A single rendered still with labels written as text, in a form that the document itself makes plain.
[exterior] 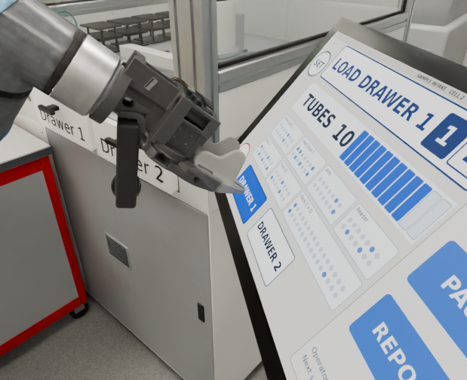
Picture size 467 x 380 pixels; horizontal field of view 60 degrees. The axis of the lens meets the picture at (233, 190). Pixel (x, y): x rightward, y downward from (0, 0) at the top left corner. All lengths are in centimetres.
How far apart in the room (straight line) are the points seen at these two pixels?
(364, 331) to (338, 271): 6
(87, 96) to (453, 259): 35
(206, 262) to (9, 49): 65
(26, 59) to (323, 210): 32
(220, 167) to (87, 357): 127
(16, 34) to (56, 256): 117
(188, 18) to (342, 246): 48
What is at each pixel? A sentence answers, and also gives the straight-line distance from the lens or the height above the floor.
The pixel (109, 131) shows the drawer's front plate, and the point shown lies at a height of 91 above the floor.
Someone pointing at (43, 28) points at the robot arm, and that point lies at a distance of 44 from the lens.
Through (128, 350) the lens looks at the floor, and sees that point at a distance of 165.
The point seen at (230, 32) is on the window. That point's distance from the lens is 78.
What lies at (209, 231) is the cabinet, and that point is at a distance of 89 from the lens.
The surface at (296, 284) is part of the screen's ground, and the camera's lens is 40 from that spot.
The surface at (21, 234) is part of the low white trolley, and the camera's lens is 144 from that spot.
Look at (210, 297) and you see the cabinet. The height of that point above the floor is 55.
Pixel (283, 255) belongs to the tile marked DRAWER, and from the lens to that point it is 43.
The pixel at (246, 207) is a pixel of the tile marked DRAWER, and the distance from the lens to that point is 53.
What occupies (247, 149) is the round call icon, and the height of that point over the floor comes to 103.
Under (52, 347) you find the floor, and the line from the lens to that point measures 175.
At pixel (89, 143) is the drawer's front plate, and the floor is 84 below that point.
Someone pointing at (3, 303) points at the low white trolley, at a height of 29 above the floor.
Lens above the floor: 130
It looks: 32 degrees down
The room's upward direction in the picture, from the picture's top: straight up
